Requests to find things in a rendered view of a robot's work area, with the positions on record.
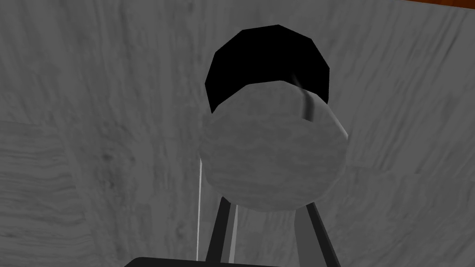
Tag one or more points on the grey and black door knob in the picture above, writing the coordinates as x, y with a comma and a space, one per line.
272, 148

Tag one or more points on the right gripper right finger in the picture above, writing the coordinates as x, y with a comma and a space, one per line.
315, 241

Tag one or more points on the grey wooden door leaf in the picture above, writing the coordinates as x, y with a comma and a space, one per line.
92, 129

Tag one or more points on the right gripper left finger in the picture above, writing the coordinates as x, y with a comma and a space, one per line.
219, 237

